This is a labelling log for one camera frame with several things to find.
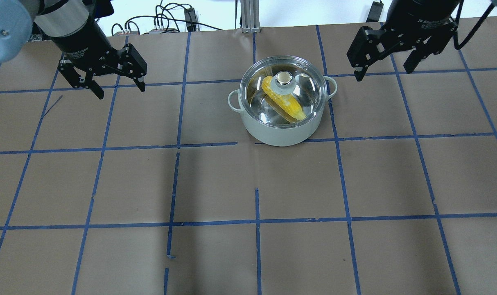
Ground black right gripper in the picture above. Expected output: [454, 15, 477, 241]
[346, 8, 458, 82]

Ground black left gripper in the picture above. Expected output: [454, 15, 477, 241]
[57, 18, 147, 100]

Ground yellow corn cob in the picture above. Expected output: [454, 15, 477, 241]
[261, 75, 307, 123]

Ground glass pot lid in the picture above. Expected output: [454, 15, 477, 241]
[238, 55, 332, 128]

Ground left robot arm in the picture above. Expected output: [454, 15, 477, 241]
[0, 0, 147, 99]

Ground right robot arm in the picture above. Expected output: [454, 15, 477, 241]
[346, 0, 460, 82]

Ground pale green cooking pot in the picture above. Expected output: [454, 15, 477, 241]
[227, 55, 338, 146]

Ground aluminium frame post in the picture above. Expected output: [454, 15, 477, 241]
[240, 0, 261, 34]

